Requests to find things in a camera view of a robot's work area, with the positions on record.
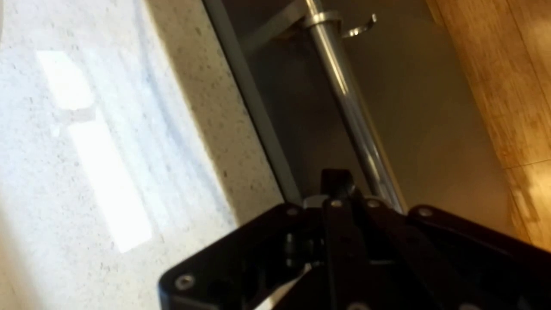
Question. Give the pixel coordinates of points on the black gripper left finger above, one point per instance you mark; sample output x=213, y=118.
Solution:
x=341, y=242

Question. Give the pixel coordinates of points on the dark pull-out drawer front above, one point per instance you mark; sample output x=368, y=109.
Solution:
x=423, y=114

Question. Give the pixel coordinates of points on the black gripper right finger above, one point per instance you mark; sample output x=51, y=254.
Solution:
x=401, y=252

